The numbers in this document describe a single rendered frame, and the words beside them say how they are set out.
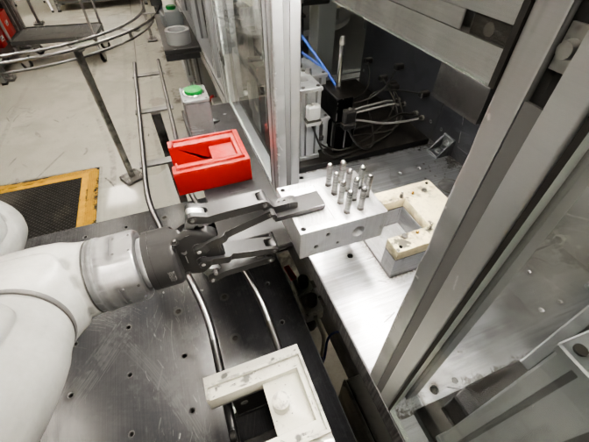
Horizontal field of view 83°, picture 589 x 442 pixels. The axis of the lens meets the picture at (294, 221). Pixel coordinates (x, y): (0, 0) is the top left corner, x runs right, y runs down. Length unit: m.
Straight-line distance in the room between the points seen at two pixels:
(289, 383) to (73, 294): 0.30
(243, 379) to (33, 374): 0.27
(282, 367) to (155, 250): 0.24
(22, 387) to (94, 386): 0.49
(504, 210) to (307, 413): 0.39
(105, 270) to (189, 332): 0.40
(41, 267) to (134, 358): 0.42
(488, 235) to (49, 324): 0.35
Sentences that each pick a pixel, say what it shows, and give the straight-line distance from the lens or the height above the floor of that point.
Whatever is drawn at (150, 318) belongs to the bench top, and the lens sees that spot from 0.84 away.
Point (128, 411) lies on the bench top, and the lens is 0.77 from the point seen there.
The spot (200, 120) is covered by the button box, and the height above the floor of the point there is 0.98.
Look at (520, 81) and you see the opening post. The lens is 0.19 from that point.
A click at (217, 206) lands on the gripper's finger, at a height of 1.09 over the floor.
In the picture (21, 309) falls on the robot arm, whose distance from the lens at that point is 0.38.
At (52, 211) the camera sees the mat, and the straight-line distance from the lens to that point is 2.41.
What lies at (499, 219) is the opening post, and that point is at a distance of 0.21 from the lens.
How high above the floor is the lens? 1.36
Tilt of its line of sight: 46 degrees down
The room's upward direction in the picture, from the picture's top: straight up
